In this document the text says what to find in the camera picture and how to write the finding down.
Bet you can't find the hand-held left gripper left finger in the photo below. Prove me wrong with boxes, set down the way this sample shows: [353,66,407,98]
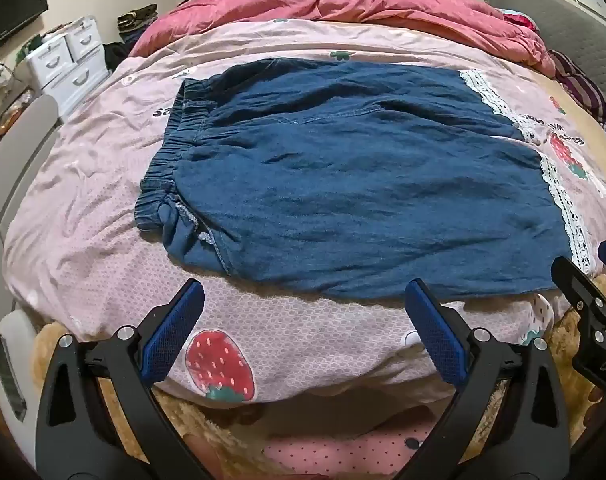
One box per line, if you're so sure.
[36,278,219,480]

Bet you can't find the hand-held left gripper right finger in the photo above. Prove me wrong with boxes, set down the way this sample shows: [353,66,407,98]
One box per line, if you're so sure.
[404,278,571,480]

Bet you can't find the blue denim pants lace trim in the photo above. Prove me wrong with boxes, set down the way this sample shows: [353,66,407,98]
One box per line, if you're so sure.
[134,57,594,301]

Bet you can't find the person's pink dotted pajama pants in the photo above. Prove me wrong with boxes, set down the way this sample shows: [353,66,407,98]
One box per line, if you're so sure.
[262,422,436,480]

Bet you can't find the white floor appliance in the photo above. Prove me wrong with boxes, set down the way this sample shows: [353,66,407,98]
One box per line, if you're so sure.
[0,310,43,426]

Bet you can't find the pink strawberry print bed quilt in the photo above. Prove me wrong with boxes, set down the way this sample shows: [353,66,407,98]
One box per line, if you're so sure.
[3,19,606,403]

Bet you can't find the maroon striped cloth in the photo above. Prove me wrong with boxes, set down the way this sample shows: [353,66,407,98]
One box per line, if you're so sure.
[548,50,606,127]

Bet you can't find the grey chair back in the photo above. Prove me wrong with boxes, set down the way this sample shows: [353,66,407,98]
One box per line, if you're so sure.
[0,94,60,266]

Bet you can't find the grey padded headboard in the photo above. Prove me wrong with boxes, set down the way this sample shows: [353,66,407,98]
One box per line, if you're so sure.
[485,0,606,128]

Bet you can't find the white drawer cabinet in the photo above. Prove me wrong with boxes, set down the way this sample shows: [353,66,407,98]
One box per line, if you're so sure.
[26,16,110,117]

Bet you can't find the dark clothes pile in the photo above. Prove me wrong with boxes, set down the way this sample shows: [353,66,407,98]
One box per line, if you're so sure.
[103,4,160,70]

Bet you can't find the red duvet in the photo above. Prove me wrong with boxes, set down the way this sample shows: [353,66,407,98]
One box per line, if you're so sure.
[128,0,557,77]

